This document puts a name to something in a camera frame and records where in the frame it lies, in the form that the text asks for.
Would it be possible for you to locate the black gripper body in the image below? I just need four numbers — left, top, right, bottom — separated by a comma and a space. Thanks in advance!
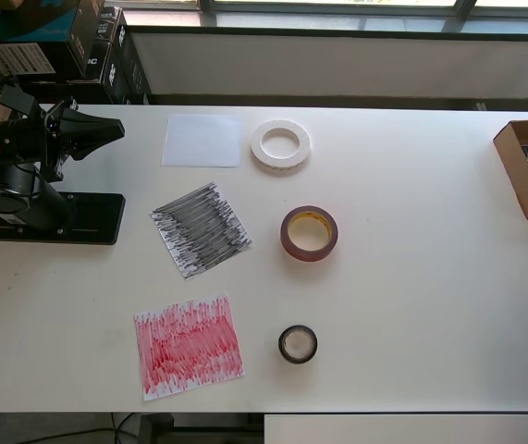
36, 97, 80, 182

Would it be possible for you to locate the dark table leg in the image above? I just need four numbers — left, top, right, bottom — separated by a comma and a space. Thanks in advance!
139, 413, 176, 444

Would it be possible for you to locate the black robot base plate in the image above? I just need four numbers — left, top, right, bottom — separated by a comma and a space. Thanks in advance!
0, 191, 126, 247

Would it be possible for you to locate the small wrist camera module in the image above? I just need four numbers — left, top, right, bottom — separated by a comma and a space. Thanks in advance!
0, 55, 41, 119

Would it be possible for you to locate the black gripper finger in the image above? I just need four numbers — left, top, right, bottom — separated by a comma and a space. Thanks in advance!
67, 109, 125, 138
67, 129, 125, 161

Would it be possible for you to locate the blank white paper sheet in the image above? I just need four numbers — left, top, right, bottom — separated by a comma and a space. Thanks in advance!
160, 114, 242, 168

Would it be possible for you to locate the white tape roll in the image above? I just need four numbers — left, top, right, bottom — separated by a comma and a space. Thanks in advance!
250, 118, 313, 177

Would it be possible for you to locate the black teal printed box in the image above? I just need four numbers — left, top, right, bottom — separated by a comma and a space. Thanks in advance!
0, 0, 106, 45

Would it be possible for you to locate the red scribbled paper sheet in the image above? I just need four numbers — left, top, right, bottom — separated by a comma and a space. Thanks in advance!
133, 291, 246, 402

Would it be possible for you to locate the open brown cardboard tray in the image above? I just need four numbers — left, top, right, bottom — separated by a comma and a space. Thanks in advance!
493, 118, 528, 221

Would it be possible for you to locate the black printed carton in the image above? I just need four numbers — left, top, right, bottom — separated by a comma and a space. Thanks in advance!
105, 25, 153, 106
82, 6, 126, 89

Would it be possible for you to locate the black tape roll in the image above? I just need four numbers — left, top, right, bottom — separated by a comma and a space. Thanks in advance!
277, 324, 319, 365

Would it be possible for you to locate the grey window frame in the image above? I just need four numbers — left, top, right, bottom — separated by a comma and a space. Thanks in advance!
196, 0, 528, 22

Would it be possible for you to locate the black scribbled paper sheet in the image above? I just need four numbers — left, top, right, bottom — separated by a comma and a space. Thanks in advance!
150, 181, 254, 282

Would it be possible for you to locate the white side table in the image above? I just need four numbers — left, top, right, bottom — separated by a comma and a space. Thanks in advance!
264, 413, 528, 444

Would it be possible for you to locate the red tape roll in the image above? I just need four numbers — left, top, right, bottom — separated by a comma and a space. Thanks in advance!
279, 204, 339, 264

